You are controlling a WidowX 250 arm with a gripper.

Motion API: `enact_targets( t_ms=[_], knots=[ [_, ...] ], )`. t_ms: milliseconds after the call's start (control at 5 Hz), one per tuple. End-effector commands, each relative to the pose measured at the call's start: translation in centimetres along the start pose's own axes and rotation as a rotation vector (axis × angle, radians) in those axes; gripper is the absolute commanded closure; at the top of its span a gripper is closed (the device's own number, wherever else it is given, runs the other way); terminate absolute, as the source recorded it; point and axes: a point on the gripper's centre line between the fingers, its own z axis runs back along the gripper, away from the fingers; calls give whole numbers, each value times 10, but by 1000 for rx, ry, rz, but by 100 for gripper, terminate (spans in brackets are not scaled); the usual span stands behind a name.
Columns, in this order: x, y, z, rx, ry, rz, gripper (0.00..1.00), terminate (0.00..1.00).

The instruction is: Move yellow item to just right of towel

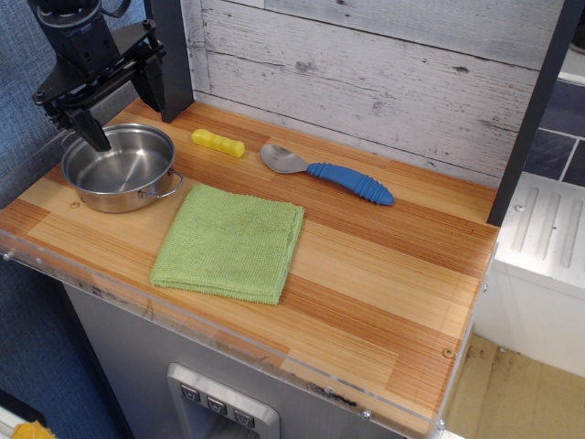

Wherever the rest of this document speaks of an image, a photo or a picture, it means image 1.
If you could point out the green folded cloth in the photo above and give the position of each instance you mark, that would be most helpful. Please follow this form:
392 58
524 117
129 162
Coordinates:
230 245

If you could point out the dark grey post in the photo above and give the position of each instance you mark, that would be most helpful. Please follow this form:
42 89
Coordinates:
170 30
559 44

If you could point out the dark grey right post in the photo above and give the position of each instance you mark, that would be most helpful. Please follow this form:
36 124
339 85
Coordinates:
559 44

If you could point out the yellow plastic block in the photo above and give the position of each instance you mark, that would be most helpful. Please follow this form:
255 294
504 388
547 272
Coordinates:
218 143

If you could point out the dark grey left post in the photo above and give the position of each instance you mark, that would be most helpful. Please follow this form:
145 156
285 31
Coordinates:
170 30

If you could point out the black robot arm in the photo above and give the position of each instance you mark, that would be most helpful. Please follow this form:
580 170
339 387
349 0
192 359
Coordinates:
93 62

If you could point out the stainless steel pot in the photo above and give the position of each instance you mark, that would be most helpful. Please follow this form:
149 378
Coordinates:
136 172

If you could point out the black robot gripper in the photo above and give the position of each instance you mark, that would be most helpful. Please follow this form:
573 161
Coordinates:
93 61

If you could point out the blue handled metal spoon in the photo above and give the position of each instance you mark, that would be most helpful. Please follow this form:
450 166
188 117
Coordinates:
284 161

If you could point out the silver dispenser panel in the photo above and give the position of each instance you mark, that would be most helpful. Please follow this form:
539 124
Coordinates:
207 408

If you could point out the white toy sink unit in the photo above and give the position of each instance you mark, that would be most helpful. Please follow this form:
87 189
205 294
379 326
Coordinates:
533 297

